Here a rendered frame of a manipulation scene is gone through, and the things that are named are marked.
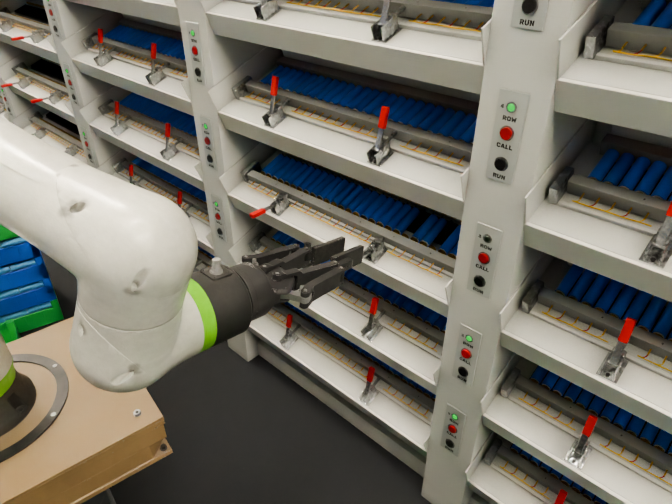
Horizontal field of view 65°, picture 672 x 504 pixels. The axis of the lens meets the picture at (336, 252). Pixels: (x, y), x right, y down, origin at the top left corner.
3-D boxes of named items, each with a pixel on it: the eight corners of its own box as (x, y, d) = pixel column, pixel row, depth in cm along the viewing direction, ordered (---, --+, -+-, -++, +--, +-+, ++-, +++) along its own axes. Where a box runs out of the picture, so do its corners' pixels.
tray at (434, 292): (451, 320, 92) (446, 287, 85) (234, 207, 127) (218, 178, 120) (510, 242, 100) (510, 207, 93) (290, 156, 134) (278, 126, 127)
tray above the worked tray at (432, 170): (466, 222, 81) (459, 153, 71) (225, 128, 116) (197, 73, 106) (532, 143, 89) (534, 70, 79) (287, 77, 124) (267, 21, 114)
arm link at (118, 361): (50, 358, 59) (98, 432, 54) (50, 276, 52) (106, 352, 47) (162, 314, 69) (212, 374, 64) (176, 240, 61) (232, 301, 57)
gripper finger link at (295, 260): (265, 295, 72) (256, 291, 73) (310, 266, 81) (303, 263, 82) (266, 269, 71) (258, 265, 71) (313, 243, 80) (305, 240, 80)
